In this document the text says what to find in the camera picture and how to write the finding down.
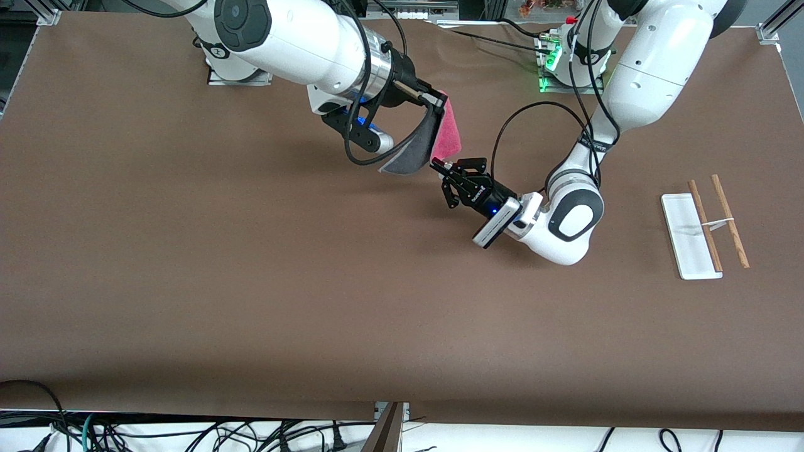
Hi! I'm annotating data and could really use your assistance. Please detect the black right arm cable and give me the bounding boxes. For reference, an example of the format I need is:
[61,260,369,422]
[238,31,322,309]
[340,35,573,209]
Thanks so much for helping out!
[327,0,440,167]

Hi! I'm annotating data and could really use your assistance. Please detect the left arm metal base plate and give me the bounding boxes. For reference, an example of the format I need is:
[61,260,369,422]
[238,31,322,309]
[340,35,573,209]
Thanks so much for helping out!
[535,28,607,95]

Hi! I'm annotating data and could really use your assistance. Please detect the pink and grey towel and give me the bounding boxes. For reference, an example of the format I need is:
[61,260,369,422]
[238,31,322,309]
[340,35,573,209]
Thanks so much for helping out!
[377,90,463,176]

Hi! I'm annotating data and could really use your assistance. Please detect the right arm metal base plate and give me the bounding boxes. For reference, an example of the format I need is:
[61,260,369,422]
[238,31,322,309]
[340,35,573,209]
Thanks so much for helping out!
[207,66,272,87]

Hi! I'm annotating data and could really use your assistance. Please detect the black cable across table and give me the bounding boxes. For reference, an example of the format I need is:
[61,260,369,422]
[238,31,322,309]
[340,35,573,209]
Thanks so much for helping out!
[440,19,553,54]

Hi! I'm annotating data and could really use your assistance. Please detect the looped black cable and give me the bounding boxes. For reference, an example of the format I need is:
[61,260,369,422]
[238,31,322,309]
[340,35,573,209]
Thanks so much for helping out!
[0,380,71,452]

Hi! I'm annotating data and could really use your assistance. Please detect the colourful background items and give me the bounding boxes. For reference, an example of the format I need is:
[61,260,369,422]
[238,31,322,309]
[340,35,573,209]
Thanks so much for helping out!
[518,0,569,16]

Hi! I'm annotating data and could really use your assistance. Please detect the white power strip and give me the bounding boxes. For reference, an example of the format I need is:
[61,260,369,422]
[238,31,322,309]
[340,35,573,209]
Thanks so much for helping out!
[367,0,459,19]

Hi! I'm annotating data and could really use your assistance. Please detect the aluminium frame post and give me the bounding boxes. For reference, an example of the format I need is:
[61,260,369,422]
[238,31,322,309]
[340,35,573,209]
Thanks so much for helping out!
[757,0,804,45]
[35,0,63,27]

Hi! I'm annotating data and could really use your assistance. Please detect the tangled black cables with plug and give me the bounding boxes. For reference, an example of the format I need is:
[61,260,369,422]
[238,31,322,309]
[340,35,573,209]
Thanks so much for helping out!
[94,419,378,452]

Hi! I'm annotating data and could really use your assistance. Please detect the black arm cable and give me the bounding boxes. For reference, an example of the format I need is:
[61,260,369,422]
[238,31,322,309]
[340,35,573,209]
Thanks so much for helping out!
[327,0,440,167]
[489,0,622,189]

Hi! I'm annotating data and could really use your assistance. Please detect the brown table beam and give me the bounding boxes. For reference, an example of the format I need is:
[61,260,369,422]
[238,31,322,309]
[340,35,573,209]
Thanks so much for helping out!
[361,402,406,452]

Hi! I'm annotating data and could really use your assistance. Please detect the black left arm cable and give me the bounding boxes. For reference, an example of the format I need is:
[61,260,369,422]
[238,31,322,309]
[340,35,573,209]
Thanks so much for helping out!
[489,0,622,189]

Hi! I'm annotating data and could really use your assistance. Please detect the white rack with wooden rods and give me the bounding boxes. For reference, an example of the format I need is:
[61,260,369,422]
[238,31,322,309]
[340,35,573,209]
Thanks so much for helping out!
[661,174,751,281]

